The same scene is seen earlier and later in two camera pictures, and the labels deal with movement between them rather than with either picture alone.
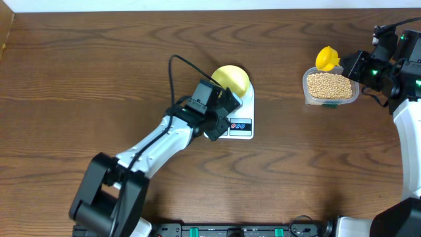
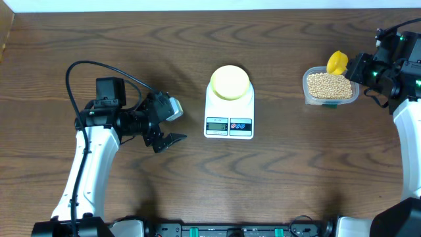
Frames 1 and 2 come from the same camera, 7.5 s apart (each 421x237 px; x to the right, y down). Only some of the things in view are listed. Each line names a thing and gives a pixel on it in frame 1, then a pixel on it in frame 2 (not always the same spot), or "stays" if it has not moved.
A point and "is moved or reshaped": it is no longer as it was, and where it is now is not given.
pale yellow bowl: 234,78 stays
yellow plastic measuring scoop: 327,58 is moved or reshaped
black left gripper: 228,107 → 154,120
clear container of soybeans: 329,88 stays
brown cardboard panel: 6,19 stays
